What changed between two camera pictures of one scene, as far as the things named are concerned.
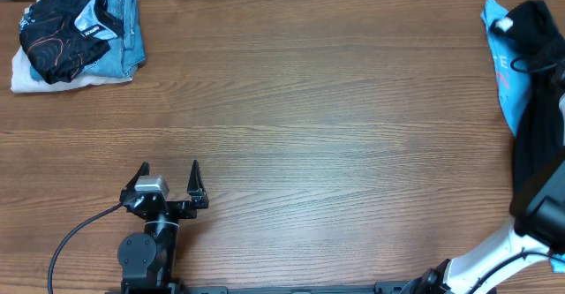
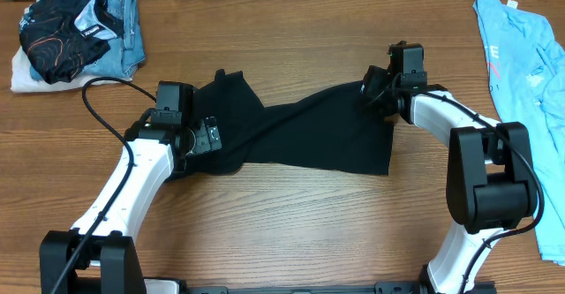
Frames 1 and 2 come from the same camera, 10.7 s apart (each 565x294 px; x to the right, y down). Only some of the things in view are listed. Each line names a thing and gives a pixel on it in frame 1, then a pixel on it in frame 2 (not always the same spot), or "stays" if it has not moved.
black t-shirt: [537, 30] -> [333, 131]
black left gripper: [199, 198] -> [208, 138]
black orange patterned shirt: [66, 29] stays
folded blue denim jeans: [126, 54] stays
